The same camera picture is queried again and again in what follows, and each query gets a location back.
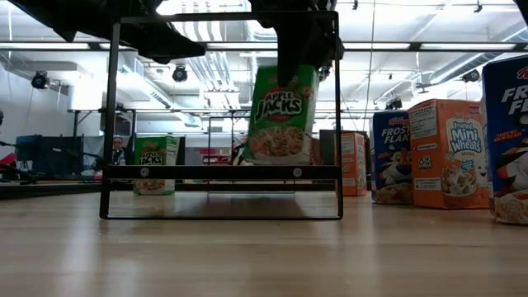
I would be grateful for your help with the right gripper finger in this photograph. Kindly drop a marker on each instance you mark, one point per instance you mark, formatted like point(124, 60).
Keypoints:
point(288, 68)

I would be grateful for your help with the green Apple Jacks cereal box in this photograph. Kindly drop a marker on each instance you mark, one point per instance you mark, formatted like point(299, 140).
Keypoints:
point(154, 156)
point(280, 123)

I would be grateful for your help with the blue Frosted Flakes cereal box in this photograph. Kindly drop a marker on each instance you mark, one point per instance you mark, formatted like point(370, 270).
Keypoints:
point(507, 123)
point(392, 144)

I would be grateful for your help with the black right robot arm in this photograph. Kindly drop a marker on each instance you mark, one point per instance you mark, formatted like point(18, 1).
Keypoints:
point(523, 7)

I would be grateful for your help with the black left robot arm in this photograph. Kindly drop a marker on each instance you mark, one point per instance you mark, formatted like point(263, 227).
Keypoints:
point(62, 16)

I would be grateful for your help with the black round spotlight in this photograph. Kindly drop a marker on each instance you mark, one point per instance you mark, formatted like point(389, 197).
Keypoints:
point(180, 73)
point(323, 74)
point(471, 75)
point(394, 103)
point(40, 79)

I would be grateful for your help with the person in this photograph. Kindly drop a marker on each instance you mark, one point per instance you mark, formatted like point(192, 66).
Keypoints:
point(118, 152)

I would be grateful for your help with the dark blue partition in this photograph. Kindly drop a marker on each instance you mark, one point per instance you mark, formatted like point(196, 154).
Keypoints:
point(49, 154)

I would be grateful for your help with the long light rail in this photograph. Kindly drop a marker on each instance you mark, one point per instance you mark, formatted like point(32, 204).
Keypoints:
point(379, 45)

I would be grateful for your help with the black metal table frame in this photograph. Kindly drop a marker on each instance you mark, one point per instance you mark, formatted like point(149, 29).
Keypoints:
point(49, 189)

